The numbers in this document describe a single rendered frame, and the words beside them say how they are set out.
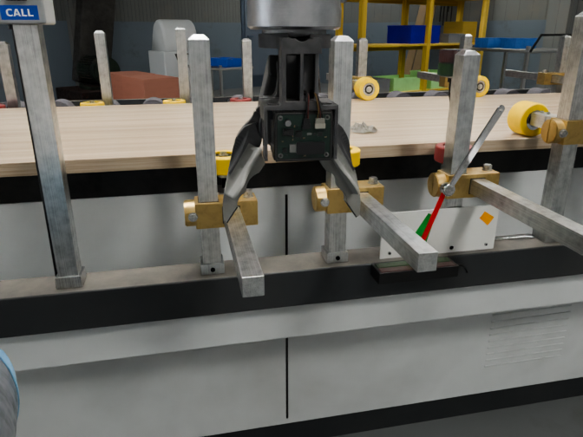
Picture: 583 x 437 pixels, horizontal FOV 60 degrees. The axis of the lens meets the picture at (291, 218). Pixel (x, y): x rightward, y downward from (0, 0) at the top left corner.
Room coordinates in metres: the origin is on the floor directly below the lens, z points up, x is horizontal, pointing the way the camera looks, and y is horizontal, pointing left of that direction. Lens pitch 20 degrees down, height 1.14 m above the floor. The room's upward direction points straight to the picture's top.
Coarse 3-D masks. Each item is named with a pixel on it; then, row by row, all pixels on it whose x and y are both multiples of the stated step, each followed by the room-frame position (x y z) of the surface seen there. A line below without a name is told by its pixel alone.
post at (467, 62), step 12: (456, 60) 1.00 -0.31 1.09; (468, 60) 0.98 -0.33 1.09; (480, 60) 0.98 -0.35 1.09; (456, 72) 1.00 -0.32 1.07; (468, 72) 0.98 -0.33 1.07; (456, 84) 0.99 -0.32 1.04; (468, 84) 0.98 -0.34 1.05; (456, 96) 0.99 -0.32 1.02; (468, 96) 0.98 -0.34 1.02; (456, 108) 0.98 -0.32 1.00; (468, 108) 0.98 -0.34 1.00; (456, 120) 0.98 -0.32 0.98; (468, 120) 0.98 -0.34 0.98; (456, 132) 0.98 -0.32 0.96; (468, 132) 0.98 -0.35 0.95; (456, 144) 0.98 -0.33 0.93; (468, 144) 0.98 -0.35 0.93; (444, 156) 1.01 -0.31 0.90; (456, 156) 0.98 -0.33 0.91; (444, 168) 1.00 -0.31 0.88; (456, 168) 0.98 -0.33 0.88; (444, 204) 0.99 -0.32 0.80; (456, 204) 0.98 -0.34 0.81
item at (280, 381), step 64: (0, 192) 1.00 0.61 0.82; (128, 192) 1.05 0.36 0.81; (192, 192) 1.08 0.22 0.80; (256, 192) 1.11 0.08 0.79; (384, 192) 1.18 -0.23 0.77; (576, 192) 1.30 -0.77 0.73; (0, 256) 0.99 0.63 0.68; (128, 256) 1.05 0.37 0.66; (192, 256) 1.08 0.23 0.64; (448, 320) 1.23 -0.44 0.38; (512, 320) 1.27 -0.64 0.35; (576, 320) 1.32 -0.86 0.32; (64, 384) 1.01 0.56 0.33; (128, 384) 1.04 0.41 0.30; (192, 384) 1.08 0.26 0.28; (256, 384) 1.11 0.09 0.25; (320, 384) 1.15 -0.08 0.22; (384, 384) 1.19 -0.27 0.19; (448, 384) 1.23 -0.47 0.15; (512, 384) 1.28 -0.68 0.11; (576, 384) 1.36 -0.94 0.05
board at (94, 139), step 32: (448, 96) 2.01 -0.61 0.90; (512, 96) 2.01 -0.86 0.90; (544, 96) 2.01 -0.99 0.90; (0, 128) 1.32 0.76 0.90; (64, 128) 1.32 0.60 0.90; (96, 128) 1.32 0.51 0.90; (128, 128) 1.32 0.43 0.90; (160, 128) 1.32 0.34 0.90; (192, 128) 1.32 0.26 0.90; (224, 128) 1.32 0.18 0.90; (384, 128) 1.32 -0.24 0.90; (416, 128) 1.32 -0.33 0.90; (480, 128) 1.32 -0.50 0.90; (0, 160) 0.97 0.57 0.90; (32, 160) 0.97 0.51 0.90; (64, 160) 0.97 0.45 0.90; (96, 160) 0.99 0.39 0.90; (128, 160) 1.00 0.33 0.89; (160, 160) 1.01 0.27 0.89; (192, 160) 1.03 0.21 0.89
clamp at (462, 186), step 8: (472, 168) 1.02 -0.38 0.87; (480, 168) 1.02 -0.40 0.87; (432, 176) 0.99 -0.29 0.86; (440, 176) 0.98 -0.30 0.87; (448, 176) 0.97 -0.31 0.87; (464, 176) 0.98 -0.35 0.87; (472, 176) 0.98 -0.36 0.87; (480, 176) 0.98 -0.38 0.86; (488, 176) 0.99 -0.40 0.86; (496, 176) 0.99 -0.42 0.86; (432, 184) 0.99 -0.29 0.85; (440, 184) 0.97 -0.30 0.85; (456, 184) 0.97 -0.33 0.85; (464, 184) 0.98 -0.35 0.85; (496, 184) 0.99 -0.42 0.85; (432, 192) 0.99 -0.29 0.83; (440, 192) 0.97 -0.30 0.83; (456, 192) 0.97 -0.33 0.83; (464, 192) 0.98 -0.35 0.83
